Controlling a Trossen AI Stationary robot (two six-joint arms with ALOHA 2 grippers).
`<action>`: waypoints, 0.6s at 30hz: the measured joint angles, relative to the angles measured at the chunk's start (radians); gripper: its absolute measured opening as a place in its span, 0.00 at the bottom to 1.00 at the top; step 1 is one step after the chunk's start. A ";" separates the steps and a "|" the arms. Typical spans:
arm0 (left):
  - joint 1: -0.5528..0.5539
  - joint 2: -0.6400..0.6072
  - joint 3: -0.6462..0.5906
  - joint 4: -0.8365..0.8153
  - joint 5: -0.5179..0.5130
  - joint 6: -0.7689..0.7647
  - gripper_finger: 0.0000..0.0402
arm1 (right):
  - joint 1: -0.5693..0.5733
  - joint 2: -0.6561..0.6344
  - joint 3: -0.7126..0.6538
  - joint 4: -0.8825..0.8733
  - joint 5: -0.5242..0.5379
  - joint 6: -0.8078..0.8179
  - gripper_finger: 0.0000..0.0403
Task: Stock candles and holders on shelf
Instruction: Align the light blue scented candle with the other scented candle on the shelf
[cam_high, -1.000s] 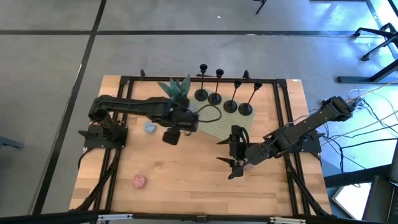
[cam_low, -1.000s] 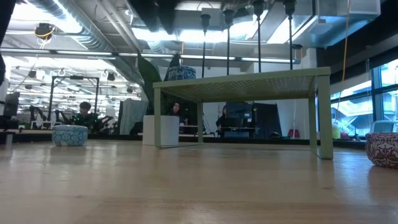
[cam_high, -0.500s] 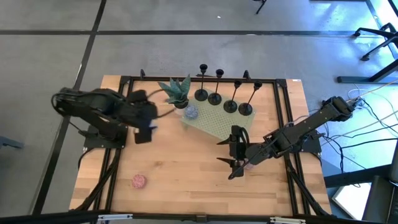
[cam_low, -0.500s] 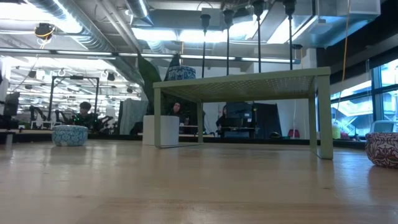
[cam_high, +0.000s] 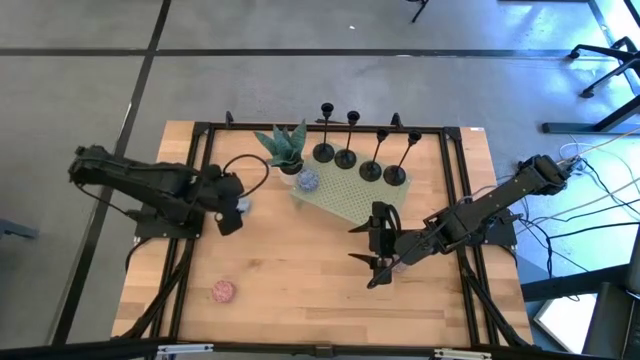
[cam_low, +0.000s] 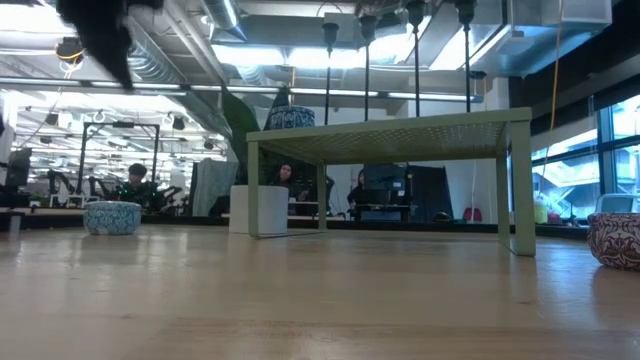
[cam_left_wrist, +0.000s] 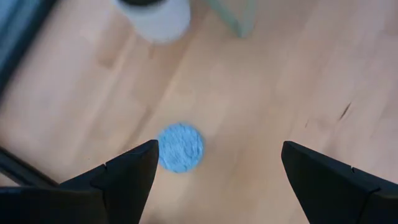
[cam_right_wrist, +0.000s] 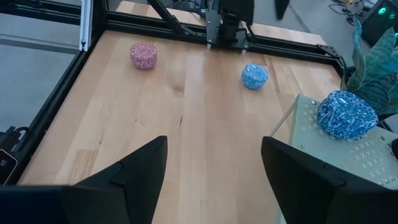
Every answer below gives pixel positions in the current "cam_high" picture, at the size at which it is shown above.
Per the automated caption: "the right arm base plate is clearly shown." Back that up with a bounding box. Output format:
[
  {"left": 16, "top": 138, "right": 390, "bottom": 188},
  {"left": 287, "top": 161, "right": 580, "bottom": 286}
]
[{"left": 446, "top": 219, "right": 518, "bottom": 247}]

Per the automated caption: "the green plant in white pot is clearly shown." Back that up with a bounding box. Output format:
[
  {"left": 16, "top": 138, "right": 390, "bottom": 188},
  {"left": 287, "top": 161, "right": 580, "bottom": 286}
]
[{"left": 253, "top": 119, "right": 309, "bottom": 187}]

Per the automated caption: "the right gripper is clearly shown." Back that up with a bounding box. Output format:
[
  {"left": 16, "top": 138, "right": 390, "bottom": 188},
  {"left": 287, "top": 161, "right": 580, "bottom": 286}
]
[{"left": 347, "top": 200, "right": 402, "bottom": 285}]

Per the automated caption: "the black desk foot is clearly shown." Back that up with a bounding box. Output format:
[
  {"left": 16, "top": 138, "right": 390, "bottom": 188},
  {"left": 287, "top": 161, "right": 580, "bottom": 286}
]
[{"left": 542, "top": 94, "right": 640, "bottom": 135}]

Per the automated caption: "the white panel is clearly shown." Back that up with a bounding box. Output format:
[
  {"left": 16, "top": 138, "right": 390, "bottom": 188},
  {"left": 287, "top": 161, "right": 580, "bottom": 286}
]
[{"left": 532, "top": 293, "right": 599, "bottom": 355}]

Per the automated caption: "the silver bracket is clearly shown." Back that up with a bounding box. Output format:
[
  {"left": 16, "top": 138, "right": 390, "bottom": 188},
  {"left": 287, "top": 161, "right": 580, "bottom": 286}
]
[
  {"left": 157, "top": 343, "right": 215, "bottom": 357},
  {"left": 433, "top": 348, "right": 494, "bottom": 360}
]

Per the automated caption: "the black cable bundle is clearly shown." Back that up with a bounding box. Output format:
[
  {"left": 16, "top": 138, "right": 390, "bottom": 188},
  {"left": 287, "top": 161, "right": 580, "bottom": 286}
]
[
  {"left": 119, "top": 239, "right": 196, "bottom": 341},
  {"left": 457, "top": 244, "right": 531, "bottom": 349}
]

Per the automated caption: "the white floor cable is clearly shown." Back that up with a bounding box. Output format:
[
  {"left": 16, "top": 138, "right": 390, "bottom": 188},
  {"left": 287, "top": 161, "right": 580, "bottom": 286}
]
[{"left": 557, "top": 130, "right": 640, "bottom": 174}]

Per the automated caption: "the black office chair base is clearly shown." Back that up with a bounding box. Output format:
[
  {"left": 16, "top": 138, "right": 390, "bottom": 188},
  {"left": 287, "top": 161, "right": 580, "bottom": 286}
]
[{"left": 564, "top": 35, "right": 640, "bottom": 100}]

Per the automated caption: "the pink speckled ball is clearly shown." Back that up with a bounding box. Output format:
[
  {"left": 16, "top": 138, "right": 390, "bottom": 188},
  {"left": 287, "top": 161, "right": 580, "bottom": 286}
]
[{"left": 210, "top": 279, "right": 237, "bottom": 305}]

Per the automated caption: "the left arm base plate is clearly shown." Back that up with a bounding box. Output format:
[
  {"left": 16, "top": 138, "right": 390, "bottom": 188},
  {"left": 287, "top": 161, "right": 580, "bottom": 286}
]
[{"left": 133, "top": 218, "right": 205, "bottom": 240}]

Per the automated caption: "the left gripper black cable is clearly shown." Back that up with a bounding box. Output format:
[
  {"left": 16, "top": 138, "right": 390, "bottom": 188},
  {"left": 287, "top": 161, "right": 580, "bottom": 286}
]
[{"left": 222, "top": 153, "right": 271, "bottom": 200}]

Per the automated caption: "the blue speckled ball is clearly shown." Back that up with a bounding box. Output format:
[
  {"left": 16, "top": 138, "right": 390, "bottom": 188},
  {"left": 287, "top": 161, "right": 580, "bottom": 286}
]
[{"left": 297, "top": 168, "right": 321, "bottom": 194}]

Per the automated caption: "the black aluminium table frame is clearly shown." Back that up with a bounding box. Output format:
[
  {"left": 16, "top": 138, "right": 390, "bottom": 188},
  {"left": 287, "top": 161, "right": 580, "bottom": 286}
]
[{"left": 112, "top": 110, "right": 535, "bottom": 351}]

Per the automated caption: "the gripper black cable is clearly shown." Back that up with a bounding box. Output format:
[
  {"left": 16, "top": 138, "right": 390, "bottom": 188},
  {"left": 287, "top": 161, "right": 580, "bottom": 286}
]
[
  {"left": 366, "top": 257, "right": 404, "bottom": 290},
  {"left": 222, "top": 153, "right": 271, "bottom": 200}
]

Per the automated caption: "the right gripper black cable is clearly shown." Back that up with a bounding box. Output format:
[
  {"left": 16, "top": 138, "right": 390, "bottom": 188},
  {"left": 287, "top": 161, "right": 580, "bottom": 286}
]
[{"left": 366, "top": 257, "right": 404, "bottom": 290}]

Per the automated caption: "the black rig crossbar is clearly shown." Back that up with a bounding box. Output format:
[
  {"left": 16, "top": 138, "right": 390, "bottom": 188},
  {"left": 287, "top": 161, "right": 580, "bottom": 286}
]
[{"left": 0, "top": 338, "right": 640, "bottom": 360}]

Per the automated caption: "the green perforated metal shelf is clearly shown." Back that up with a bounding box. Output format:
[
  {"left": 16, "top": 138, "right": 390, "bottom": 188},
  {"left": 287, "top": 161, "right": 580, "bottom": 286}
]
[{"left": 288, "top": 142, "right": 412, "bottom": 229}]

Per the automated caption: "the black floor bar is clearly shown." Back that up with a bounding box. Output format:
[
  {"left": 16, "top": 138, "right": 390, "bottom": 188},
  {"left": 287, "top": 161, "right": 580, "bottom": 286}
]
[{"left": 519, "top": 263, "right": 632, "bottom": 303}]

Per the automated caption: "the black candle holder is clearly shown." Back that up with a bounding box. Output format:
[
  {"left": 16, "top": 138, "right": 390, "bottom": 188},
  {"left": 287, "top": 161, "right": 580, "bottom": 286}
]
[
  {"left": 383, "top": 129, "right": 423, "bottom": 188},
  {"left": 312, "top": 102, "right": 336, "bottom": 164},
  {"left": 334, "top": 110, "right": 361, "bottom": 171},
  {"left": 358, "top": 127, "right": 390, "bottom": 183}
]

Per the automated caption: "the dark cabinet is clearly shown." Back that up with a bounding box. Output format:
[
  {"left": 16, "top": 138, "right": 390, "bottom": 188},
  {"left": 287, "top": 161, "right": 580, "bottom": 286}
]
[{"left": 582, "top": 239, "right": 640, "bottom": 360}]

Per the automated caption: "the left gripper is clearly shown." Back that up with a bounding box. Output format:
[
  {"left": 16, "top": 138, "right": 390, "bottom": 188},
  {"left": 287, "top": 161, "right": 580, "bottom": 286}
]
[{"left": 197, "top": 164, "right": 245, "bottom": 237}]

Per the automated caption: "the black tripod leg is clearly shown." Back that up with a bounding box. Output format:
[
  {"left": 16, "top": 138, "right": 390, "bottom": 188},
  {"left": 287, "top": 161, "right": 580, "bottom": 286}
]
[{"left": 407, "top": 0, "right": 431, "bottom": 24}]

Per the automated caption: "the black floor cable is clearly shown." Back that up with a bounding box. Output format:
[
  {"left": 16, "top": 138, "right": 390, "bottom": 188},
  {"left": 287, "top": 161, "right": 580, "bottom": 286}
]
[{"left": 544, "top": 219, "right": 640, "bottom": 241}]

